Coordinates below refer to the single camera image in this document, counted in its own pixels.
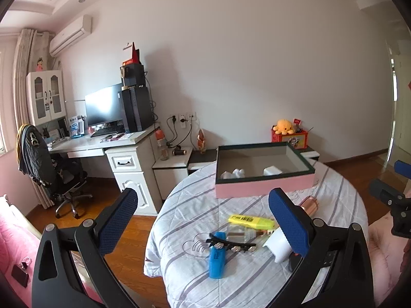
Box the white desk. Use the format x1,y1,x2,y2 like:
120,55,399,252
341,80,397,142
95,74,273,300
48,123,163,215

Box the orange white figurine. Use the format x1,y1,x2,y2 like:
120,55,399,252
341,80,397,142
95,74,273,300
197,128,208,154

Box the orange octopus plush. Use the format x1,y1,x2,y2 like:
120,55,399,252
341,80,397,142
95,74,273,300
273,119,296,135

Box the rose gold bottle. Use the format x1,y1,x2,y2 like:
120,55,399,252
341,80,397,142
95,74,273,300
297,197,320,219

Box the pink bed sheet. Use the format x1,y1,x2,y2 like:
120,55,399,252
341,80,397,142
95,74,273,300
0,212,97,308

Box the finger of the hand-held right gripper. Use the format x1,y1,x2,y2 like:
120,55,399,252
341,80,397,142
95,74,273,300
394,160,411,178
369,179,406,206

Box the red gift box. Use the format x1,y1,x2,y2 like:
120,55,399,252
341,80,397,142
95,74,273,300
123,42,141,66

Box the black computer tower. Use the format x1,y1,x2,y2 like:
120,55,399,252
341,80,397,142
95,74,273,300
118,86,154,133

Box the black hair clip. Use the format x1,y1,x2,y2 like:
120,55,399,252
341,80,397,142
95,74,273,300
209,234,257,253

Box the red printed box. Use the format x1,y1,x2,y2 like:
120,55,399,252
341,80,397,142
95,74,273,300
271,128,310,150

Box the white crumpled item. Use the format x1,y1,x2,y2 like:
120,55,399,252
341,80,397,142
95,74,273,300
220,168,246,180

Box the white glass-door cabinet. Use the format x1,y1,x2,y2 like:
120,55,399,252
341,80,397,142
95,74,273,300
26,70,67,127

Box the black keyboard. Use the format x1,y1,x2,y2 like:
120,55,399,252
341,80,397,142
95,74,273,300
90,127,126,138

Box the blue lighter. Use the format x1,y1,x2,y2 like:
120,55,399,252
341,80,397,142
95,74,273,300
209,232,227,279

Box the black speaker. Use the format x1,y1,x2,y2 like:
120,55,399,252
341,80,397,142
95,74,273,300
120,63,146,87

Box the clear glass bottle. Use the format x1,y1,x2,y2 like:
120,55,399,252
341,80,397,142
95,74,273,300
226,226,268,243

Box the blue white carton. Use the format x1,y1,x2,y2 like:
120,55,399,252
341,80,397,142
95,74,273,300
68,115,86,138

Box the white air conditioner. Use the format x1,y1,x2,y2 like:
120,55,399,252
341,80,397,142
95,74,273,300
49,14,92,56

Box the pink floral cloth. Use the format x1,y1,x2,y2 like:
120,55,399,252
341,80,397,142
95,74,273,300
368,213,405,308

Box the white plastic holder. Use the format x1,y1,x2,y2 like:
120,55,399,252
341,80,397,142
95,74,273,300
263,228,293,264

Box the dark printed jacket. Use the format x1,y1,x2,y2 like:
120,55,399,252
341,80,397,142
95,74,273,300
17,123,52,180

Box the pink magazine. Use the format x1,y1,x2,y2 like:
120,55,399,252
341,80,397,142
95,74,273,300
100,132,127,142

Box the person's right hand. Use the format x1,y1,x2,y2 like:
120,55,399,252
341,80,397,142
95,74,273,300
400,239,411,273

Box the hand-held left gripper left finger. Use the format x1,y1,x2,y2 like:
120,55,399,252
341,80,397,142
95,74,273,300
31,188,140,308

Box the beige curtain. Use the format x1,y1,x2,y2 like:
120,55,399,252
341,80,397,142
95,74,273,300
11,28,55,208

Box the black computer monitor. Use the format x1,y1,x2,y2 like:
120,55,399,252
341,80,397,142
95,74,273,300
84,83,124,128

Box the white door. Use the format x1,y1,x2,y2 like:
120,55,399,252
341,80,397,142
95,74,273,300
393,54,411,155

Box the black top low cabinet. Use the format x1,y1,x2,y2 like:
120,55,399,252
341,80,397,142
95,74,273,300
152,146,321,214

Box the pink storage box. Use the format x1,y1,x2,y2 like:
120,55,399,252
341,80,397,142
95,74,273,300
214,142,316,199

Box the orange cap bottle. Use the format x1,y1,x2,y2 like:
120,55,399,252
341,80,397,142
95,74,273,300
155,129,170,161

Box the black office chair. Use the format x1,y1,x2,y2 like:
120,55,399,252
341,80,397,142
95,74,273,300
17,123,94,219

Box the yellow highlighter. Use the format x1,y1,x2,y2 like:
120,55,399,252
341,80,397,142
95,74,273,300
228,214,276,230

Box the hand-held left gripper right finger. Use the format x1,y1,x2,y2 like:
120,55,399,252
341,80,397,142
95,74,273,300
268,188,375,308

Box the black power cables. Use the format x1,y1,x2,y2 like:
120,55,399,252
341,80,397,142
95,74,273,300
165,117,193,150

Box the black white cushion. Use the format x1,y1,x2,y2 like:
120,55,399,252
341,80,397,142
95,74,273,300
53,159,81,180

